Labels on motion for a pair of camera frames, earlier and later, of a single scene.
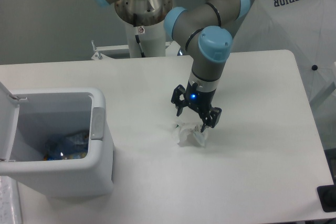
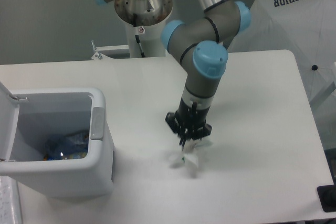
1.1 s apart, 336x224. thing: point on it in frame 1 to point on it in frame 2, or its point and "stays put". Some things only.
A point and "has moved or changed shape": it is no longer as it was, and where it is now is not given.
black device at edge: x=327 y=194 stays put
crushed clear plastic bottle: x=72 y=147 stays put
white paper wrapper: x=181 y=131 has moved or changed shape
